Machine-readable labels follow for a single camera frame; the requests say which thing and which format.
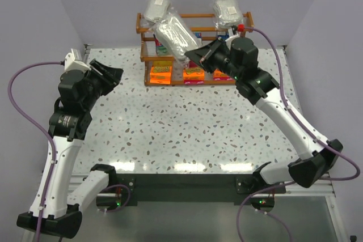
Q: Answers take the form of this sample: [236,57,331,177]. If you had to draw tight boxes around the orange pink Scrub Mommy box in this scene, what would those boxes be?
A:
[213,70,234,81]

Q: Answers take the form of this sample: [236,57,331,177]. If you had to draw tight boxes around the orange Scrub Mommy box back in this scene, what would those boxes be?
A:
[183,66,205,85]

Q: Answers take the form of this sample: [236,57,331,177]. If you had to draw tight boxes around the silver scourer pack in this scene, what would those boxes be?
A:
[150,11,202,67]
[212,0,244,29]
[143,0,171,24]

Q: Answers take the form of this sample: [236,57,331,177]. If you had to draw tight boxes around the orange Scrub Daddy box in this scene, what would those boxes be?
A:
[149,61,173,85]

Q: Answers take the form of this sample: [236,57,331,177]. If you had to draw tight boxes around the blue green colourful sponge pack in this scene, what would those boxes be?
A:
[153,34,170,57]

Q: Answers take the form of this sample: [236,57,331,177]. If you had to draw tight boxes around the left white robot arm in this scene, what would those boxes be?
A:
[16,60,124,239]

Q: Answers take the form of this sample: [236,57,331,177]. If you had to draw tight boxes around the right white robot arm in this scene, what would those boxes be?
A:
[185,37,343,190]

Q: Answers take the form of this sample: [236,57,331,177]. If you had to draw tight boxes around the wooden three-tier shelf rack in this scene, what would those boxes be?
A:
[136,12,254,86]

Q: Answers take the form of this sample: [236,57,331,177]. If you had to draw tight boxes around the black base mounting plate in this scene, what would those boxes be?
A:
[117,173,270,206]

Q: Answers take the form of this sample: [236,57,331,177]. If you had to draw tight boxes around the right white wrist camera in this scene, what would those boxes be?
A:
[227,24,246,40]

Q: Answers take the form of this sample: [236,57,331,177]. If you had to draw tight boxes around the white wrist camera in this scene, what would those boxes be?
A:
[227,24,246,40]
[64,49,91,73]

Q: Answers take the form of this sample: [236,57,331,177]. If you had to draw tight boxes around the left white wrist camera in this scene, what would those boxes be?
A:
[64,49,91,73]

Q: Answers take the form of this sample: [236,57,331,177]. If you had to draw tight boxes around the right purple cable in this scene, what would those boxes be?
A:
[237,26,361,242]

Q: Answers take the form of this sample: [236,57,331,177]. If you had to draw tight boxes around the purple cable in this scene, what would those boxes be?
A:
[7,61,131,242]
[237,26,361,242]

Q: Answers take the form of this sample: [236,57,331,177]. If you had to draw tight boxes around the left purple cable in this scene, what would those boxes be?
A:
[7,61,131,242]

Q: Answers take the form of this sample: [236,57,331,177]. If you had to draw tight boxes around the right aluminium rail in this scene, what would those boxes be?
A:
[285,180,335,197]

